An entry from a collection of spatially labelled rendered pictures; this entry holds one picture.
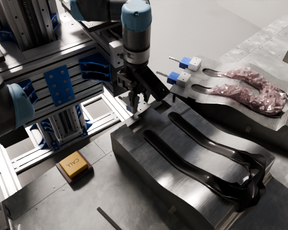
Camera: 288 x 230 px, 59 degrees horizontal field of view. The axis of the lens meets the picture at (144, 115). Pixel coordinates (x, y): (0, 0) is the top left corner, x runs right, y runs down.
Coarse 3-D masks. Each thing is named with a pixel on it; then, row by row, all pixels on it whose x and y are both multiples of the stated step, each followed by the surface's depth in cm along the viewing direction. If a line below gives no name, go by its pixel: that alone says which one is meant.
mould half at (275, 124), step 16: (208, 64) 102; (224, 64) 102; (240, 64) 97; (192, 80) 96; (208, 80) 96; (224, 80) 93; (240, 80) 90; (272, 80) 94; (176, 96) 92; (192, 96) 90; (208, 96) 89; (224, 96) 86; (208, 112) 89; (224, 112) 85; (240, 112) 82; (256, 112) 83; (240, 128) 86; (256, 128) 82; (272, 128) 80; (272, 144) 83
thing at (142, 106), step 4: (120, 96) 93; (140, 104) 88; (144, 104) 88; (148, 104) 88; (128, 108) 89; (140, 108) 86; (144, 108) 86; (136, 112) 87; (140, 112) 85; (136, 116) 89
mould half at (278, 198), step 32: (128, 128) 76; (160, 128) 76; (128, 160) 74; (160, 160) 70; (192, 160) 70; (224, 160) 66; (160, 192) 68; (192, 192) 60; (192, 224) 63; (224, 224) 61; (256, 224) 62
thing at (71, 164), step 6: (72, 156) 76; (78, 156) 76; (60, 162) 74; (66, 162) 74; (72, 162) 74; (78, 162) 74; (84, 162) 74; (66, 168) 73; (72, 168) 73; (78, 168) 73; (84, 168) 75; (72, 174) 72
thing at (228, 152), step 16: (192, 128) 78; (160, 144) 74; (208, 144) 74; (176, 160) 71; (240, 160) 64; (256, 160) 64; (192, 176) 65; (208, 176) 64; (256, 176) 65; (224, 192) 63; (240, 192) 62; (256, 192) 64; (240, 208) 60
